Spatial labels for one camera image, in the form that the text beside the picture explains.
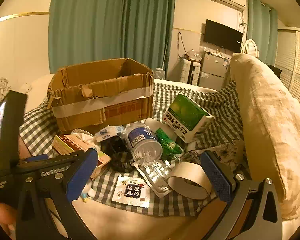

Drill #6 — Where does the silver small fridge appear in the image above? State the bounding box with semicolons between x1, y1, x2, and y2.
198;52;232;91

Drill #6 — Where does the green curtain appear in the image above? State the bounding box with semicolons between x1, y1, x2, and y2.
48;0;177;81
246;0;278;66

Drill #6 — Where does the black hair scrunchie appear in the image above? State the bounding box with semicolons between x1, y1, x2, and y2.
100;135;136;173

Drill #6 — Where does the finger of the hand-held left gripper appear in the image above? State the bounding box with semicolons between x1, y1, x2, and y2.
40;152;87;169
19;154;50;164

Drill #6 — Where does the blue label cotton swab jar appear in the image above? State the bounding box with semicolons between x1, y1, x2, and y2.
125;122;163;165

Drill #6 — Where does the cream bed sheet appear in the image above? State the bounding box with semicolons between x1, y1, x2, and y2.
20;74;231;240

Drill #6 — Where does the silver foil blister pack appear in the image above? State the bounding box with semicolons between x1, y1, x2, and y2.
134;159;181;198

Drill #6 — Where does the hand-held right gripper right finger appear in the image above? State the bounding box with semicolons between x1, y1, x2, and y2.
200;151;283;240

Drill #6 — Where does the white louvered wardrobe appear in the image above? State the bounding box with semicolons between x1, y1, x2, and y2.
275;27;300;112

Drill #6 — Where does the dark wall cable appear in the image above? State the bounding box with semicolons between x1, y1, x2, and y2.
177;31;188;58

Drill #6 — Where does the white sticker packet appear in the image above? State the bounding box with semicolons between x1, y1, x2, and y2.
112;175;151;208

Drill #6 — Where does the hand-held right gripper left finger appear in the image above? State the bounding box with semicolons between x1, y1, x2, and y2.
15;149;98;240

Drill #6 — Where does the beige pillow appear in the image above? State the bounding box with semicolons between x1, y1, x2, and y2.
229;52;300;221

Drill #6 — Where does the brown cardboard box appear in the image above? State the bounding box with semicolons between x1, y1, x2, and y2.
47;58;155;132

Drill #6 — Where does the white tape roll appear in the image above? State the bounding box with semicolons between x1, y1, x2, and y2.
166;162;213;201

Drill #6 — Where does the green foil packet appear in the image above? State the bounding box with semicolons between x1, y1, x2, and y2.
155;128;185;158

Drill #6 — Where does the person's left hand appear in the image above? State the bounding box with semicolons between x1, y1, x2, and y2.
0;200;17;235

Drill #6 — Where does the black wall television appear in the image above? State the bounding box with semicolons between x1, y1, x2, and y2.
203;19;243;52

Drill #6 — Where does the white suitcase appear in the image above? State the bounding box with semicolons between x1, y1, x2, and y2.
179;59;202;86

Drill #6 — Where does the white and blue tissue packet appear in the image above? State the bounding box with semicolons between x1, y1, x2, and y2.
94;125;126;143

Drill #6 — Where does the white oval mirror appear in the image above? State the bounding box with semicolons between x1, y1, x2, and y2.
241;39;260;58

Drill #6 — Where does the crumpled white tissue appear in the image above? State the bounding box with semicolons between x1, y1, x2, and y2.
71;129;101;151

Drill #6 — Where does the clear water bottle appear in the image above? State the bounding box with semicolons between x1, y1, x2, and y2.
154;67;167;80

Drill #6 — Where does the clear plastic bag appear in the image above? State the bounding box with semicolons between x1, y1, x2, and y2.
185;49;203;61

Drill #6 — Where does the red-brown small carton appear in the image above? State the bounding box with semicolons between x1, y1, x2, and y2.
52;134;112;180

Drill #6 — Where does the floral patterned cloth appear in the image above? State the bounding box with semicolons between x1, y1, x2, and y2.
182;142;243;167

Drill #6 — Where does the small white figurine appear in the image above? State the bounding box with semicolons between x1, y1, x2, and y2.
80;191;96;203

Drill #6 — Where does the green and white medicine box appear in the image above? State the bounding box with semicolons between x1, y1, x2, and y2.
163;94;215;143

